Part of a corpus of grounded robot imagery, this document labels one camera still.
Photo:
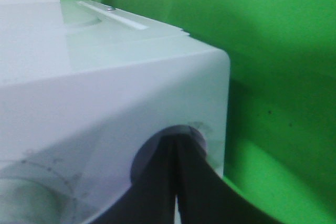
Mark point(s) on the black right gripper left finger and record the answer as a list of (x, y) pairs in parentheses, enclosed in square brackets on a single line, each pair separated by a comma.
[(151, 199)]

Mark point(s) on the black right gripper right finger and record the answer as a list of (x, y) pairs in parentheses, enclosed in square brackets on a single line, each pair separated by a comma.
[(203, 197)]

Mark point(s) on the round white door button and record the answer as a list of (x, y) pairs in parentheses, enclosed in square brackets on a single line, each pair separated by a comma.
[(165, 139)]

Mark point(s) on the lower white round knob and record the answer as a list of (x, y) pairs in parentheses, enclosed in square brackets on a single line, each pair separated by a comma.
[(35, 194)]

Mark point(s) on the white microwave oven body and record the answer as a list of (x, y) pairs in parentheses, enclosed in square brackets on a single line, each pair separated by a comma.
[(83, 86)]

